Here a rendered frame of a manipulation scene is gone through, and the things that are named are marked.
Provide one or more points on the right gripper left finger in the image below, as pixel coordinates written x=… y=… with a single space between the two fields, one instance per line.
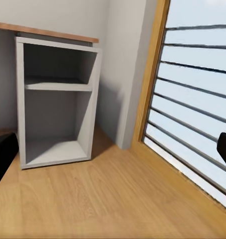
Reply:
x=8 y=151

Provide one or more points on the fixed window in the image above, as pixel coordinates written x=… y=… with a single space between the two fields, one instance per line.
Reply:
x=182 y=107

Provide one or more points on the desk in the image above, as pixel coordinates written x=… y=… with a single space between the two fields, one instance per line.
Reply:
x=57 y=79

